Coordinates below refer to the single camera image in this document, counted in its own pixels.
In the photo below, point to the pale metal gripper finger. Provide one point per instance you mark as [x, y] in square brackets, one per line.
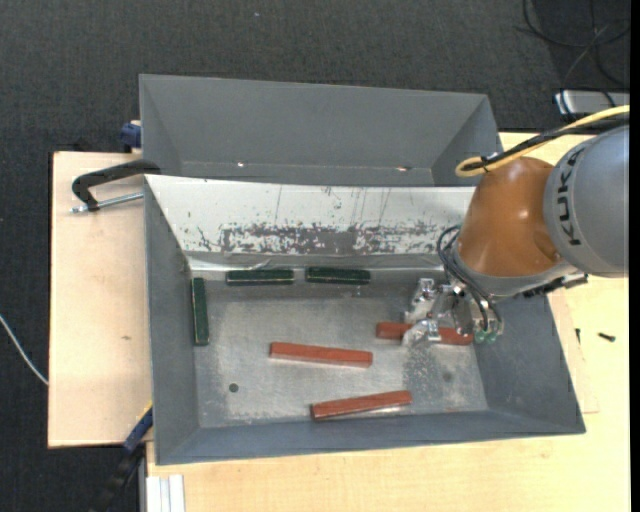
[424, 292]
[428, 331]

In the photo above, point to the black cylinder on white bracket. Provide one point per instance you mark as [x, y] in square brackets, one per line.
[570, 281]

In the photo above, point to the grey metal bin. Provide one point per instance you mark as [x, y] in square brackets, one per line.
[310, 130]

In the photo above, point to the red-brown flat block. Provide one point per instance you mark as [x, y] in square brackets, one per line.
[360, 405]
[390, 330]
[320, 354]

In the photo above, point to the small black screw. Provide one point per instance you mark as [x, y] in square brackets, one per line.
[607, 337]

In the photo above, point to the dark green flat block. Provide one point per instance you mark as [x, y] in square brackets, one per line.
[338, 275]
[260, 277]
[200, 312]

